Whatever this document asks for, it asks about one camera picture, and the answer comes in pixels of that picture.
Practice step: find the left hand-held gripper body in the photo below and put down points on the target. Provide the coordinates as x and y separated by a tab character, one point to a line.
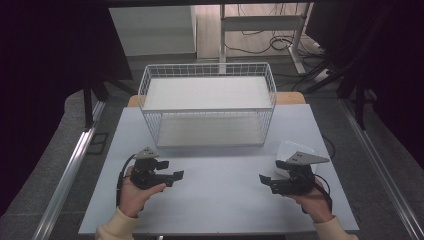
144	173

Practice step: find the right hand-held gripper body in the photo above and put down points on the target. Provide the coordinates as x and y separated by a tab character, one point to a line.
298	178

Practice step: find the white plastic bowl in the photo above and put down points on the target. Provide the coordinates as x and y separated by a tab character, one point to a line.
286	151

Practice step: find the person's left hand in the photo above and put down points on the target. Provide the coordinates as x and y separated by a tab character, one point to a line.
133	198

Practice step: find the person's right hand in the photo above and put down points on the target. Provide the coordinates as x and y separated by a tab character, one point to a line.
312	205

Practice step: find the wooden board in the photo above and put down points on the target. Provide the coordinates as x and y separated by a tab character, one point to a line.
290	98

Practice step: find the black metal stand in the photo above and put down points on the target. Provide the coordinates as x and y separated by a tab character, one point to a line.
88	106
360	103

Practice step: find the white power strip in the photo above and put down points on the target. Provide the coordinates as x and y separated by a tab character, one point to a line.
322	75

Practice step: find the white cabinet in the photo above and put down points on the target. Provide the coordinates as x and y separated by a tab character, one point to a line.
153	30

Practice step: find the silver metal rail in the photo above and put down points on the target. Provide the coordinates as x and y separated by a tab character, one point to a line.
68	176
383	170

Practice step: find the white metal desk frame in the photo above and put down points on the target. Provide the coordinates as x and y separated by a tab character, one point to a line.
263	23

